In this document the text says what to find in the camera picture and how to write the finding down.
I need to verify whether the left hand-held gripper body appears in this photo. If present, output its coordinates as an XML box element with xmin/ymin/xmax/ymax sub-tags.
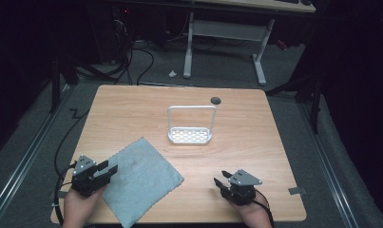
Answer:
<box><xmin>70</xmin><ymin>154</ymin><xmax>113</xmax><ymax>199</ymax></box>

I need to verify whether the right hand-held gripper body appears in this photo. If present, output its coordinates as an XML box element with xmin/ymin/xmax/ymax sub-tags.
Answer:
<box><xmin>220</xmin><ymin>168</ymin><xmax>263</xmax><ymax>206</ymax></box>

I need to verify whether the grey cloth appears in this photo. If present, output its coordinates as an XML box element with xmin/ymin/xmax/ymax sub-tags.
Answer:
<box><xmin>100</xmin><ymin>137</ymin><xmax>185</xmax><ymax>228</ymax></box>

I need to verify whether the person's left hand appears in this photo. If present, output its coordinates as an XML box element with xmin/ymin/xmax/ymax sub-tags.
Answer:
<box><xmin>62</xmin><ymin>184</ymin><xmax>108</xmax><ymax>228</ymax></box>

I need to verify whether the person's right hand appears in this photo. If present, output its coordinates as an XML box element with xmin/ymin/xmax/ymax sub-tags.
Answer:
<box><xmin>230</xmin><ymin>191</ymin><xmax>273</xmax><ymax>228</ymax></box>

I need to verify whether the grey tape piece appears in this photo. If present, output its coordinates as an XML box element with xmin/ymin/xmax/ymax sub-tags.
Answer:
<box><xmin>288</xmin><ymin>186</ymin><xmax>308</xmax><ymax>196</ymax></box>

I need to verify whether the black stand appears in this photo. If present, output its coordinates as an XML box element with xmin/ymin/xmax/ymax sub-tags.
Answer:
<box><xmin>265</xmin><ymin>70</ymin><xmax>325</xmax><ymax>135</ymax></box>
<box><xmin>48</xmin><ymin>55</ymin><xmax>81</xmax><ymax>114</ymax></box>

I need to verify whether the dark computer tower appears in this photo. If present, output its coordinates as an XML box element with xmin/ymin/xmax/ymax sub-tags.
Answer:
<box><xmin>89</xmin><ymin>5</ymin><xmax>135</xmax><ymax>66</ymax></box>

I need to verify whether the white-legged desk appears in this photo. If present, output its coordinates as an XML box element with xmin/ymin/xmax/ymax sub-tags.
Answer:
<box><xmin>182</xmin><ymin>0</ymin><xmax>317</xmax><ymax>86</ymax></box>

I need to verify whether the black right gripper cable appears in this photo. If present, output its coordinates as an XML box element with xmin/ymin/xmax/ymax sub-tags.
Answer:
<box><xmin>254</xmin><ymin>189</ymin><xmax>276</xmax><ymax>228</ymax></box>

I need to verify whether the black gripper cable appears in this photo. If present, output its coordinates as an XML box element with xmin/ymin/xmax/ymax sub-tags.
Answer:
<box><xmin>254</xmin><ymin>189</ymin><xmax>276</xmax><ymax>228</ymax></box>
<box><xmin>53</xmin><ymin>108</ymin><xmax>91</xmax><ymax>226</ymax></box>

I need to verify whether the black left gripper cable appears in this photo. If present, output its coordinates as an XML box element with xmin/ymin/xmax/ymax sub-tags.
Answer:
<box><xmin>53</xmin><ymin>108</ymin><xmax>91</xmax><ymax>226</ymax></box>

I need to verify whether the white rack with handle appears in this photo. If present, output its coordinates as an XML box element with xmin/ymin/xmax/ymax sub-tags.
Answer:
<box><xmin>166</xmin><ymin>104</ymin><xmax>218</xmax><ymax>145</ymax></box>

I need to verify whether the metal floor rail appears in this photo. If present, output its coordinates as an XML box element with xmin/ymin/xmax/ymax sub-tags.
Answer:
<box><xmin>297</xmin><ymin>103</ymin><xmax>360</xmax><ymax>228</ymax></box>
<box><xmin>0</xmin><ymin>85</ymin><xmax>71</xmax><ymax>224</ymax></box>

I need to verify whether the bundle of black floor cables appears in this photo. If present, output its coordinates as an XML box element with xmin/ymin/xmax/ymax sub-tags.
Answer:
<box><xmin>74</xmin><ymin>39</ymin><xmax>156</xmax><ymax>86</ymax></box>

